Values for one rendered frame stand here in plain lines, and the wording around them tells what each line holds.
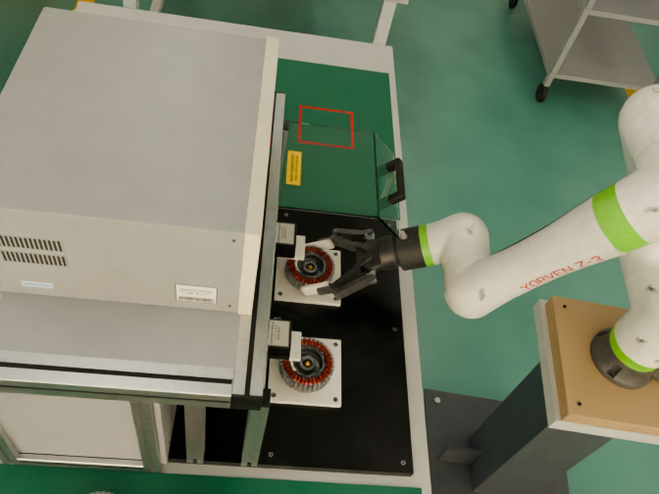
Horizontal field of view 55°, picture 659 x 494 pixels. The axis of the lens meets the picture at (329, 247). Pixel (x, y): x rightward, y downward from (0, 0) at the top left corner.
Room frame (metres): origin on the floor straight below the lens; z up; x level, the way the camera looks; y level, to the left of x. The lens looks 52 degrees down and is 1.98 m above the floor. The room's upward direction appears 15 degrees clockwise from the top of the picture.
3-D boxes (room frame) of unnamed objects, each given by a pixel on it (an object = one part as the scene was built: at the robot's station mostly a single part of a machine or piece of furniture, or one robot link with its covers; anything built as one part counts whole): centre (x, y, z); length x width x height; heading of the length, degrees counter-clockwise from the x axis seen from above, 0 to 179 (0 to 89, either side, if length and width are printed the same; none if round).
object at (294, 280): (0.85, 0.03, 0.80); 0.11 x 0.11 x 0.04
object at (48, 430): (0.33, 0.33, 0.91); 0.28 x 0.03 x 0.32; 102
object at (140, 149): (0.68, 0.32, 1.22); 0.44 x 0.39 x 0.20; 12
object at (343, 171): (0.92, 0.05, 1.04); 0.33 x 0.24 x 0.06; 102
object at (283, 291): (0.85, 0.03, 0.78); 0.15 x 0.15 x 0.01; 12
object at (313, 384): (0.61, -0.02, 0.80); 0.11 x 0.11 x 0.04
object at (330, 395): (0.61, -0.02, 0.78); 0.15 x 0.15 x 0.01; 12
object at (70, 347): (0.67, 0.32, 1.09); 0.68 x 0.44 x 0.05; 12
